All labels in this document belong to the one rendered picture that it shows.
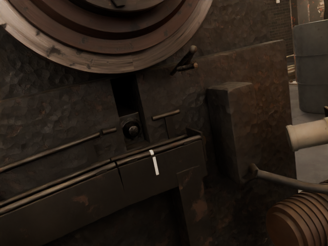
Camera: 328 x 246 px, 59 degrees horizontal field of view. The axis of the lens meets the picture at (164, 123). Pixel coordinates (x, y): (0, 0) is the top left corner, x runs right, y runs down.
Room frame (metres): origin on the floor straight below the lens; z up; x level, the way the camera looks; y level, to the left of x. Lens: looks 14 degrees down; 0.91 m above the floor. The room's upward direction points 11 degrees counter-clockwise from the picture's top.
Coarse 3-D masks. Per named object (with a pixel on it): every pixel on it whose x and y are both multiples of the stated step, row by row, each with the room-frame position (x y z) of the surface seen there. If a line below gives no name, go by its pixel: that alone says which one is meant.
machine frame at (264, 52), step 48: (240, 0) 0.85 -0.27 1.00; (0, 48) 0.63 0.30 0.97; (240, 48) 0.80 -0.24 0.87; (0, 96) 0.62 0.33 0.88; (48, 96) 0.61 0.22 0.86; (96, 96) 0.64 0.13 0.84; (144, 96) 0.68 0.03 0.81; (192, 96) 0.72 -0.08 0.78; (288, 96) 0.83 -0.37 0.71; (0, 144) 0.57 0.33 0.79; (48, 144) 0.60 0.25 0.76; (96, 144) 0.63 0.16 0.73; (144, 144) 0.67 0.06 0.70; (288, 144) 0.82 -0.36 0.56; (0, 192) 0.56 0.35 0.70; (240, 192) 0.75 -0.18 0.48; (288, 192) 0.82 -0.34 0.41; (96, 240) 0.61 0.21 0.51; (144, 240) 0.65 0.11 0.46; (240, 240) 0.75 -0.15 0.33
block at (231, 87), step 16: (208, 96) 0.71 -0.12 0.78; (224, 96) 0.64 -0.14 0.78; (240, 96) 0.64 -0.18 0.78; (224, 112) 0.65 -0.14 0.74; (240, 112) 0.64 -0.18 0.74; (256, 112) 0.66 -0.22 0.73; (224, 128) 0.66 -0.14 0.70; (240, 128) 0.64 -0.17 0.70; (256, 128) 0.65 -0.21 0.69; (224, 144) 0.67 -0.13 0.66; (240, 144) 0.64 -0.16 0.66; (256, 144) 0.65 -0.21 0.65; (224, 160) 0.68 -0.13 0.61; (240, 160) 0.64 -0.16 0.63; (256, 160) 0.65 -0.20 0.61; (240, 176) 0.64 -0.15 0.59
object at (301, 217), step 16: (304, 192) 0.60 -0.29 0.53; (272, 208) 0.59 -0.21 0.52; (288, 208) 0.55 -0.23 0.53; (304, 208) 0.54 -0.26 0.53; (320, 208) 0.54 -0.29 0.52; (272, 224) 0.58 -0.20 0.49; (288, 224) 0.53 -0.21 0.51; (304, 224) 0.52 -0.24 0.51; (320, 224) 0.52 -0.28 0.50; (272, 240) 0.58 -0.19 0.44; (288, 240) 0.53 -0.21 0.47; (304, 240) 0.51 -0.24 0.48; (320, 240) 0.51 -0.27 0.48
